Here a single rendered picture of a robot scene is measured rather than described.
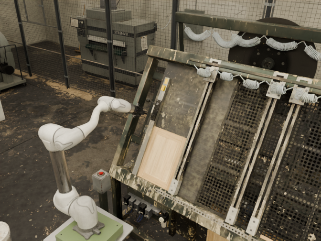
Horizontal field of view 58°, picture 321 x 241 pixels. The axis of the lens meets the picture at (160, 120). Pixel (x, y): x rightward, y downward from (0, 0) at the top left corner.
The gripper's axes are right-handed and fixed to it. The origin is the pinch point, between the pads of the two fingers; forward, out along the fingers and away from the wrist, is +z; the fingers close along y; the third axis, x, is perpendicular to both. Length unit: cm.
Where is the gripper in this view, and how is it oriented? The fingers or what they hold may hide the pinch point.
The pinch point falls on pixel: (143, 113)
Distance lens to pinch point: 262.2
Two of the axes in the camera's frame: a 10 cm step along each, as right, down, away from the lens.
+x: 8.1, 3.0, -5.1
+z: 4.9, 1.5, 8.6
